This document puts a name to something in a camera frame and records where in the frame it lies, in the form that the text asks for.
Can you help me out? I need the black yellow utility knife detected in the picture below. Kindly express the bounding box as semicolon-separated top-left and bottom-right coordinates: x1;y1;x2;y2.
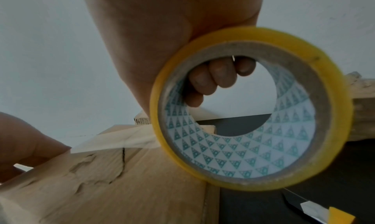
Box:
281;192;357;224

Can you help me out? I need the person's right hand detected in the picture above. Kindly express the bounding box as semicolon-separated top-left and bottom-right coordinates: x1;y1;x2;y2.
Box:
79;0;266;120

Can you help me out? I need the wide cardboard box torn flap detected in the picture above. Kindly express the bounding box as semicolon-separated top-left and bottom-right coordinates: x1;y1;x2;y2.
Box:
343;71;375;143

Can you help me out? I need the person's left hand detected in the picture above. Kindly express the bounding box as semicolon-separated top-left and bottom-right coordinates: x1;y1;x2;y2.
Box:
0;111;72;185

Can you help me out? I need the tall cardboard box square hole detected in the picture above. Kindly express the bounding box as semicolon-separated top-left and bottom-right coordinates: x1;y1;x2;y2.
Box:
0;123;221;224

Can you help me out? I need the yellow tape roll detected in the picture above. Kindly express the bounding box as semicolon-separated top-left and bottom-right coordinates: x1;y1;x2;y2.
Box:
70;26;355;192

